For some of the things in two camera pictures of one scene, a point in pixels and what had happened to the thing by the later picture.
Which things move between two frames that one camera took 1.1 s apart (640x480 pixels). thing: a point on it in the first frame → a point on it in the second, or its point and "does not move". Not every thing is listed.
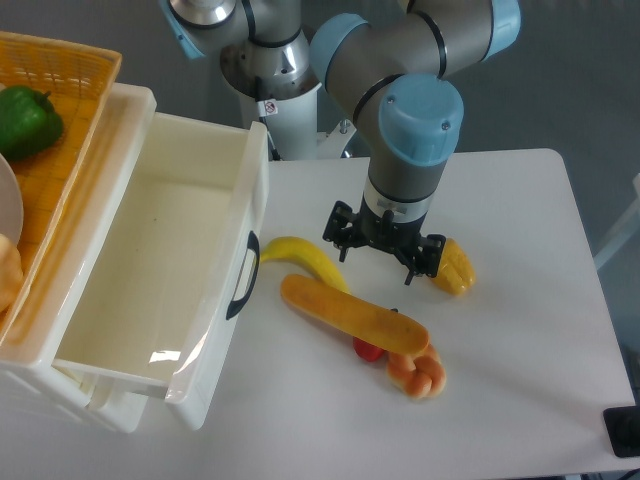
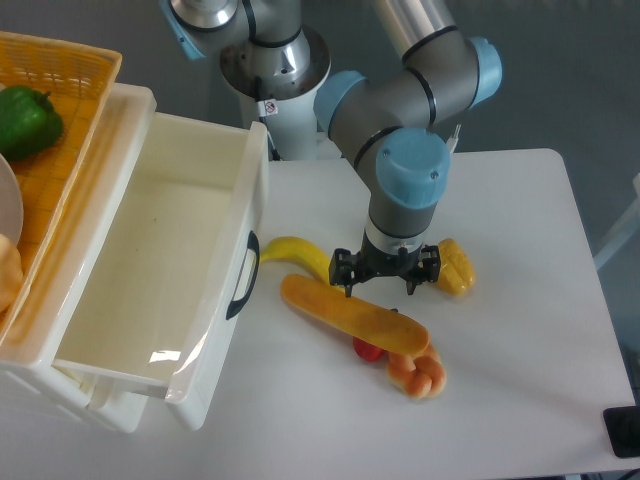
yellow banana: [303, 252] does not move
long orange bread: [354, 318] does not move
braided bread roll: [420, 375] does not move
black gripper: [404, 239] → [418, 266]
